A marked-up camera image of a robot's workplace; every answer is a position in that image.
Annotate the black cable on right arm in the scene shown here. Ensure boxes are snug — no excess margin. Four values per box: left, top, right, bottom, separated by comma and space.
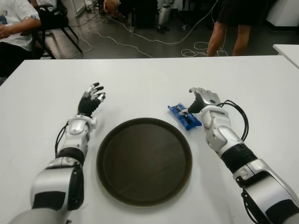
218, 99, 249, 142

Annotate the seated person in white shirt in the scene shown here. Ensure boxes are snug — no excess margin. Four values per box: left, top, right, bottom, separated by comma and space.
0, 0, 43, 77

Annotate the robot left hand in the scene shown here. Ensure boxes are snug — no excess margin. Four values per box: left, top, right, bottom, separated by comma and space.
78, 82, 107, 117

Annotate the blue Oreo cookie packet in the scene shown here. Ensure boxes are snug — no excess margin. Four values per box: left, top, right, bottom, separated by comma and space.
167, 102, 202, 132

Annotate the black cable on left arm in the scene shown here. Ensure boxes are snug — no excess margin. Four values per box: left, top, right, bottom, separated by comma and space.
55, 123, 70, 157

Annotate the neighbouring white table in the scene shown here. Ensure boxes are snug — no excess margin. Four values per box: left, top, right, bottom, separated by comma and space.
272, 43, 299, 70

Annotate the white board with black edge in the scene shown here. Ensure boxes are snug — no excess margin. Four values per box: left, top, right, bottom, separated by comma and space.
266, 0, 299, 30

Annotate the white cabinet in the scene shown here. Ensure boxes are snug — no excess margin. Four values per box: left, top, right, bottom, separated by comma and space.
71, 0, 86, 17

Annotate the black wooden chair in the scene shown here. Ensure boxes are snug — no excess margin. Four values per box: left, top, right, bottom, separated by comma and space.
31, 0, 84, 59

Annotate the white cable on floor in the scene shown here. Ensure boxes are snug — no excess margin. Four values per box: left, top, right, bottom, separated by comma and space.
79, 0, 228, 58

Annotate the round dark brown tray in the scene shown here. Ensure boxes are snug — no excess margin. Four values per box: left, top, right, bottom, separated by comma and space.
96, 118, 193, 208

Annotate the walking person in black shorts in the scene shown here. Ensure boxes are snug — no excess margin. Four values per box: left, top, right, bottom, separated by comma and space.
206, 0, 269, 57

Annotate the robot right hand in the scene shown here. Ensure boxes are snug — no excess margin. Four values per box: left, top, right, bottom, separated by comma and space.
178, 87, 221, 115

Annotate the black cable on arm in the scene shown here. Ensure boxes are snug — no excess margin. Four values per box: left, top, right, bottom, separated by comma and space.
218, 99, 249, 142
55, 123, 70, 157

